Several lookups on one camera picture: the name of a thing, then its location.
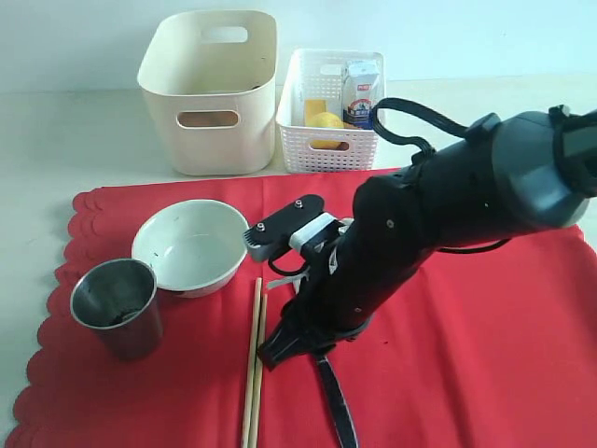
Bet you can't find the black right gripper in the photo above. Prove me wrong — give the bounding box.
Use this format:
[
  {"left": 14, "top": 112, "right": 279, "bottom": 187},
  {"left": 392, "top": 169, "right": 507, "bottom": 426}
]
[{"left": 257, "top": 218, "right": 436, "bottom": 371}]

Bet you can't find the fried chicken nugget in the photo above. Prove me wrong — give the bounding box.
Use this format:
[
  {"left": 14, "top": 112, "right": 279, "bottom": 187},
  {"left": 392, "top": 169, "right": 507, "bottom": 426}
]
[{"left": 338, "top": 122, "right": 360, "bottom": 151}]

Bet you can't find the yellow lemon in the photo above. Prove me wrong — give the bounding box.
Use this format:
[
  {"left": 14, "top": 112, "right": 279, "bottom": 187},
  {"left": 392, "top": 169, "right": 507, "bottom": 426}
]
[{"left": 305, "top": 111, "right": 344, "bottom": 150}]

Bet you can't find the yellow cheese wedge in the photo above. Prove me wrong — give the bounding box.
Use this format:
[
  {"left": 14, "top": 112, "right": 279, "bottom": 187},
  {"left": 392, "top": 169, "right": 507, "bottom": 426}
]
[{"left": 304, "top": 99, "right": 326, "bottom": 126}]

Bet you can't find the brown wooden plate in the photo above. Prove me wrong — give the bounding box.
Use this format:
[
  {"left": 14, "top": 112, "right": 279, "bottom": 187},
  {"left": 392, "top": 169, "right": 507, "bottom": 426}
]
[{"left": 179, "top": 83, "right": 274, "bottom": 130}]

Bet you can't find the small milk carton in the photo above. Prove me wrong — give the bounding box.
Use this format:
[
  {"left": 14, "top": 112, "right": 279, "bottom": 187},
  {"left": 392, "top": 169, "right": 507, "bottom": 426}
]
[{"left": 340, "top": 60, "right": 381, "bottom": 130}]

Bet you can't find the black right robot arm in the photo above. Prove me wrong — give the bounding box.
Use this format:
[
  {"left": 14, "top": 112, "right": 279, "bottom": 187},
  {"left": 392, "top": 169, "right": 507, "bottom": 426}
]
[{"left": 244, "top": 98, "right": 596, "bottom": 369}]

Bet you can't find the right wooden chopstick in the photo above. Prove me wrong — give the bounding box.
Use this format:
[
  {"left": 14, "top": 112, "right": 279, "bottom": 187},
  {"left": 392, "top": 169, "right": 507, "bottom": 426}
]
[{"left": 248, "top": 293, "right": 268, "bottom": 448}]

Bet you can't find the wooden chopstick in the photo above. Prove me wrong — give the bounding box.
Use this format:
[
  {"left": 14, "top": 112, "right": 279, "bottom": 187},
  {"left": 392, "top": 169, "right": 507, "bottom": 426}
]
[
  {"left": 241, "top": 277, "right": 262, "bottom": 448},
  {"left": 248, "top": 293, "right": 268, "bottom": 448}
]

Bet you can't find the left wooden chopstick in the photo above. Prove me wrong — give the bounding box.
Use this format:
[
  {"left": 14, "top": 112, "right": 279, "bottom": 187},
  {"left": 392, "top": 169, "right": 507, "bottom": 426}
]
[{"left": 241, "top": 277, "right": 262, "bottom": 448}]

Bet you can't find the white ceramic bowl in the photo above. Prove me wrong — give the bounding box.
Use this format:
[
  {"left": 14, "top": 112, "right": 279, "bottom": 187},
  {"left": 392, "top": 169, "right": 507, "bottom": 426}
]
[{"left": 132, "top": 199, "right": 248, "bottom": 298}]

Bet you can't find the stainless steel cup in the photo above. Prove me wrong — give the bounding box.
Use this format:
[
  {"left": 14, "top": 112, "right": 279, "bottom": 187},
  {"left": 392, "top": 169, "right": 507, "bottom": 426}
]
[{"left": 70, "top": 259, "right": 163, "bottom": 360}]

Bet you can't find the white lattice plastic basket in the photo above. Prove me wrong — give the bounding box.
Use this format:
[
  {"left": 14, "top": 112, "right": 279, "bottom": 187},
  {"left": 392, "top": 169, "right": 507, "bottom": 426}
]
[{"left": 276, "top": 49, "right": 384, "bottom": 173}]

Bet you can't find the cream plastic bin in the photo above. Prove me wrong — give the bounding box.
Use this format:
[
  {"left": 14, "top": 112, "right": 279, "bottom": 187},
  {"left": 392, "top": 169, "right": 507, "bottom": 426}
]
[{"left": 137, "top": 10, "right": 277, "bottom": 175}]

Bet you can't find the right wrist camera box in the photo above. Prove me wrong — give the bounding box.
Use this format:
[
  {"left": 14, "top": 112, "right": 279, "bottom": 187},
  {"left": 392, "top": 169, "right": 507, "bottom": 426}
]
[{"left": 243, "top": 194, "right": 348, "bottom": 262}]

